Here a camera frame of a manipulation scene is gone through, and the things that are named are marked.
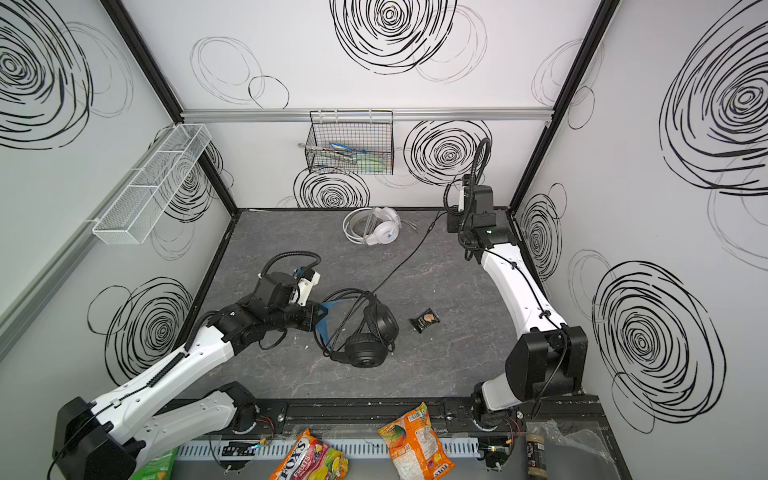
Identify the black blue gaming headset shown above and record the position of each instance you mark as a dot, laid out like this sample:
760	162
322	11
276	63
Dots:
371	342

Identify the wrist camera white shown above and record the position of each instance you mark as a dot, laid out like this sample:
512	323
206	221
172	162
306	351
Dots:
464	193
307	279

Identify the white gaming headset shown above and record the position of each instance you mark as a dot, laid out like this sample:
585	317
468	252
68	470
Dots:
371	226

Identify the aluminium wall rail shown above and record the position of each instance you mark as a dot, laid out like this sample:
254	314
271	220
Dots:
259	115
27	306

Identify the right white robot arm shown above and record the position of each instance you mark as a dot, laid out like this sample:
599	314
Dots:
549	355

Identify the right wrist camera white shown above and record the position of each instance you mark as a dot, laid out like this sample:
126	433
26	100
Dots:
464	193

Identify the black corner frame post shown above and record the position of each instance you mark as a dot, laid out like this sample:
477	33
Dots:
582	61
128	31

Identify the Fox's candy bag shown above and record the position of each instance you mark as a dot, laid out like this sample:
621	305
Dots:
311	459

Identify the black corner frame post right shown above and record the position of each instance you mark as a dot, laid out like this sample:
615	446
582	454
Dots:
582	61

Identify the green items in basket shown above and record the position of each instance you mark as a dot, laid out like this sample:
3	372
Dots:
339	156

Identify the small dark snack packet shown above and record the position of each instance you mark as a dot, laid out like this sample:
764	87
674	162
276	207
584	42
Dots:
425	320

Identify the clear plastic wall shelf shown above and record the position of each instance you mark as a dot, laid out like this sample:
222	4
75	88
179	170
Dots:
167	182

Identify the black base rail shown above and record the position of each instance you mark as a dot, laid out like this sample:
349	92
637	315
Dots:
450	416

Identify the black wire wall basket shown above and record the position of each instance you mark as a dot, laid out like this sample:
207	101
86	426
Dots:
375	136

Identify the aluminium wall rail left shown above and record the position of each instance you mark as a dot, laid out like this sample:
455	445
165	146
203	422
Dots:
27	306

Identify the aluminium wall rail back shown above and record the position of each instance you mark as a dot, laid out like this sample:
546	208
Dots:
259	115

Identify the orange snack bag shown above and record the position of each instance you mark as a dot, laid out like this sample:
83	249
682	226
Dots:
414	447

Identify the green snack bag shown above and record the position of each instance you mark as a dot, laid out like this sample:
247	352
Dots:
159	468

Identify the black corner frame post left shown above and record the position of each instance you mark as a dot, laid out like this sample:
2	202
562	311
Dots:
128	31

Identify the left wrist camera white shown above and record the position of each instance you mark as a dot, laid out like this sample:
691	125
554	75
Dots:
307	279

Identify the dark can at base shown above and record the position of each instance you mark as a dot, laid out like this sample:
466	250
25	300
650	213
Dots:
535	457

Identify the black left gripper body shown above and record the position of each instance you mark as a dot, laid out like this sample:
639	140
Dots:
309	316

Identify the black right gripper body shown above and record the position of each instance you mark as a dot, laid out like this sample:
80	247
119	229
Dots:
456	222

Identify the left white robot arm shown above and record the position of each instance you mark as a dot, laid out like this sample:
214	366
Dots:
116	434

